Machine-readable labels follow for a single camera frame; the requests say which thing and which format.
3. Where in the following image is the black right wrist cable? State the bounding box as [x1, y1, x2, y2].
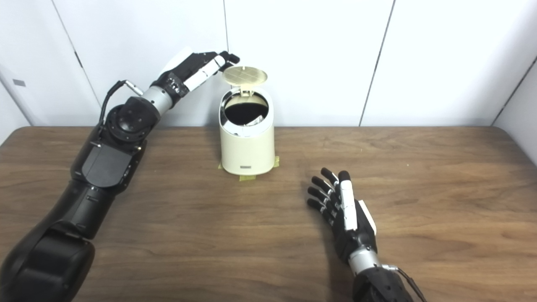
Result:
[381, 264, 429, 302]

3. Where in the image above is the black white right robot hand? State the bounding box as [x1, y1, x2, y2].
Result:
[307, 168, 378, 265]

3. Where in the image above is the cream-colored round bin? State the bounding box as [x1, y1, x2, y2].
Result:
[219, 87, 276, 176]

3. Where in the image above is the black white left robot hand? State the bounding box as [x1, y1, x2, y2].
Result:
[151, 46, 241, 102]

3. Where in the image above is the cream round bin lid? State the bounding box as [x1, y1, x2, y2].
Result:
[222, 65, 268, 97]

